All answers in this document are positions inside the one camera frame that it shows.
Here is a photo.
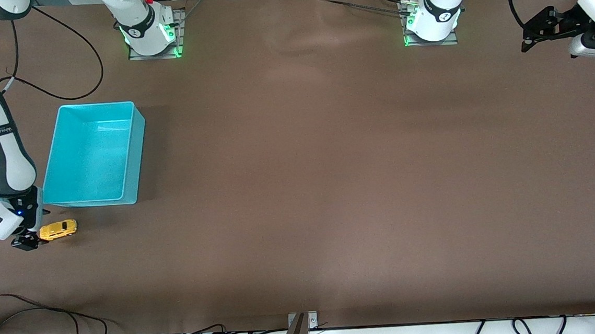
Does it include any yellow beetle toy car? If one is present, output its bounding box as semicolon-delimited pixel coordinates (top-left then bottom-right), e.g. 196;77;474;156
38;218;79;241

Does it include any teal plastic storage bin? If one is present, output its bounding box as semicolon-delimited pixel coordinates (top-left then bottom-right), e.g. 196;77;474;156
34;99;152;211

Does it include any small metal clamp plate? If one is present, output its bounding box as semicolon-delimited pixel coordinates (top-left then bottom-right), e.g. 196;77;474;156
287;311;320;331

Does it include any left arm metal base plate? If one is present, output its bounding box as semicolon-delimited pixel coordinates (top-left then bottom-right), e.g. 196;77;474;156
399;0;460;49

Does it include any black right arm loop cable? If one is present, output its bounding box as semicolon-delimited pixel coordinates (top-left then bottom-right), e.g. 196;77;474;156
0;2;106;106

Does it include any black left arm base cable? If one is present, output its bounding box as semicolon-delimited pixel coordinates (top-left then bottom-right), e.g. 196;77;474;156
317;0;413;24

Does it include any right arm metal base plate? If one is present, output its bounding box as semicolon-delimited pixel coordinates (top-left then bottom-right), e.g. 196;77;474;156
125;7;189;62

